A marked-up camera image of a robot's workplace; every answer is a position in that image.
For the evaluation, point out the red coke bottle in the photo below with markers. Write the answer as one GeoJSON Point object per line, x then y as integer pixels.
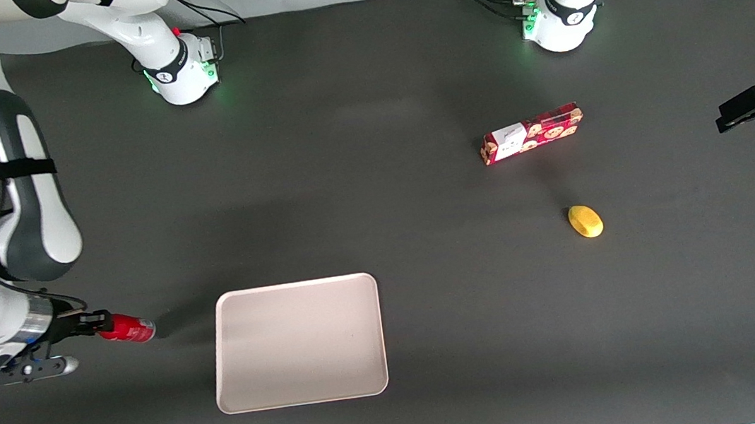
{"type": "Point", "coordinates": [131, 328]}

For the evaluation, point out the yellow lemon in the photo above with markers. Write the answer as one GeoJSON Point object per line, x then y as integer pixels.
{"type": "Point", "coordinates": [585, 221]}

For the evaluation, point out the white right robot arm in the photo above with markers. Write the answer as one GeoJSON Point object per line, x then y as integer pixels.
{"type": "Point", "coordinates": [25, 174]}

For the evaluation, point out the beige rectangular tray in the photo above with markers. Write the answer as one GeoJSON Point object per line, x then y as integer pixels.
{"type": "Point", "coordinates": [298, 342]}

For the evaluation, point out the red cookie box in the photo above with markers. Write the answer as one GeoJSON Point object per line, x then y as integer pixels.
{"type": "Point", "coordinates": [531, 135]}

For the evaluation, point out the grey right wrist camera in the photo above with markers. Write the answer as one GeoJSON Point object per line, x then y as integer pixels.
{"type": "Point", "coordinates": [40, 368]}

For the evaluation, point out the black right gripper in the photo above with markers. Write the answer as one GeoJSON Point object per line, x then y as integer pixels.
{"type": "Point", "coordinates": [65, 325]}

